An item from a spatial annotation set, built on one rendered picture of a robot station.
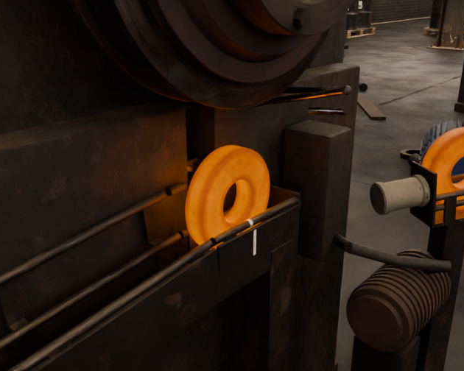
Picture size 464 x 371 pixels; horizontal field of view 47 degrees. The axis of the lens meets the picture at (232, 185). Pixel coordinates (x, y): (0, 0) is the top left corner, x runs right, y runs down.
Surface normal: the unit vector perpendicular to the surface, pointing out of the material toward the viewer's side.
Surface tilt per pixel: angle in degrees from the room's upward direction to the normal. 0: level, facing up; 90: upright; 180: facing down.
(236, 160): 90
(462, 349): 0
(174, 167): 90
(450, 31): 90
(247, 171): 90
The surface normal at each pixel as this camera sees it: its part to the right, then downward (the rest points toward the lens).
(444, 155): 0.25, 0.35
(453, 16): -0.65, 0.27
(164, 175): 0.76, 0.23
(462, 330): 0.00, -0.93
